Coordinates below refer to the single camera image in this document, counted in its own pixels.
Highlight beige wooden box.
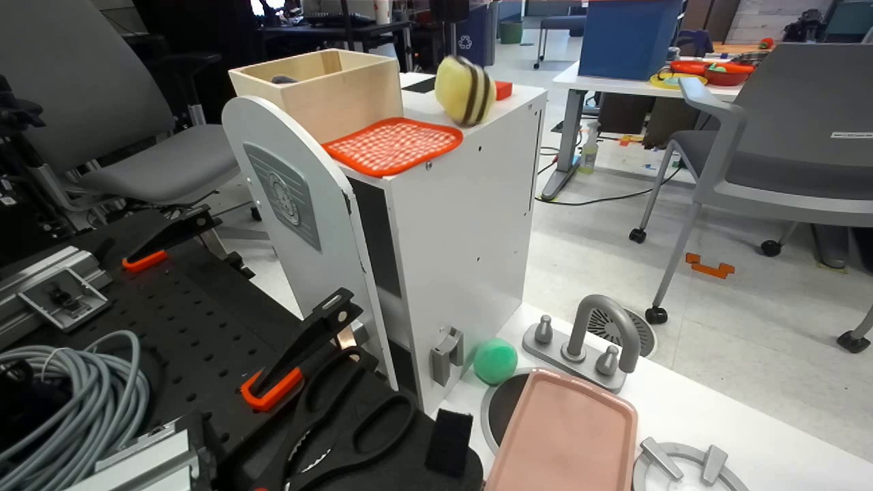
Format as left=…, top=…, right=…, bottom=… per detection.
left=226, top=46, right=407, bottom=144

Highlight pink plastic tray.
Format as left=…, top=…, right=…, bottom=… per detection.
left=484, top=366, right=640, bottom=491

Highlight blue recycling bin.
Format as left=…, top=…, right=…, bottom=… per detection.
left=454, top=16, right=499, bottom=76

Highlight black flat card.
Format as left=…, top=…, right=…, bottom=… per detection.
left=402, top=72, right=439, bottom=96

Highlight white office table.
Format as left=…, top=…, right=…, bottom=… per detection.
left=538, top=59, right=743, bottom=204

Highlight orange checkered pot holder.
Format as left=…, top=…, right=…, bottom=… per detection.
left=323, top=115, right=467, bottom=181

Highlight blue storage bin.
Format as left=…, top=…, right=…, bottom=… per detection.
left=575, top=0, right=684, bottom=83

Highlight clear spray bottle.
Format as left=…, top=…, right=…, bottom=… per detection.
left=578, top=117, right=604, bottom=177

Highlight white toy kitchen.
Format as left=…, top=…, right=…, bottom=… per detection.
left=222, top=80, right=873, bottom=491

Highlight orange items pile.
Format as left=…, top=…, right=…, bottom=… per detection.
left=669, top=51, right=759, bottom=89

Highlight grey toy door latch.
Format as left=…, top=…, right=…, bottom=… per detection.
left=428, top=324, right=467, bottom=388

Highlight grey plastic office chair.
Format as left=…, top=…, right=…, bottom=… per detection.
left=628, top=39, right=873, bottom=358

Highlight grey toy faucet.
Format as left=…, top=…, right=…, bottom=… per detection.
left=520, top=293, right=658, bottom=396

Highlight green ball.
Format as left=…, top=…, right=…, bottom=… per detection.
left=470, top=339, right=520, bottom=388

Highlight black clamp orange grip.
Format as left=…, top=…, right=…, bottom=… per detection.
left=118, top=204, right=223, bottom=278
left=237, top=286, right=368, bottom=415

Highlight grey fabric office chair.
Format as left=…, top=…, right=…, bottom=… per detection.
left=0, top=0, right=246, bottom=212

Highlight black perforated board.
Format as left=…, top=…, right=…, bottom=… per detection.
left=50, top=204, right=385, bottom=491

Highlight round black sink drain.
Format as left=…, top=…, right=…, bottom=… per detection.
left=477, top=368, right=535, bottom=455

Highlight small black block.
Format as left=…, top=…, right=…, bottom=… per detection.
left=424, top=406, right=477, bottom=481

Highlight grey toy stove burner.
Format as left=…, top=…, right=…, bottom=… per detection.
left=629, top=436, right=751, bottom=491

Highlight black floor cable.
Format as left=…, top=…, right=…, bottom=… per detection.
left=535, top=163, right=687, bottom=211

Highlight orange bracket piece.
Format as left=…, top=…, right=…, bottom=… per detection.
left=681, top=252, right=739, bottom=283

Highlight large black loop handles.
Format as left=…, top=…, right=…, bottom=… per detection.
left=215, top=346, right=424, bottom=491

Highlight aluminium rail with plate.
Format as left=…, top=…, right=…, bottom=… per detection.
left=0, top=244, right=115, bottom=349

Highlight grey cable bundle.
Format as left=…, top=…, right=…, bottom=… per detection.
left=0, top=328, right=153, bottom=491

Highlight silver metal bracket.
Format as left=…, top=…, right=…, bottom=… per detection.
left=66, top=415, right=218, bottom=491

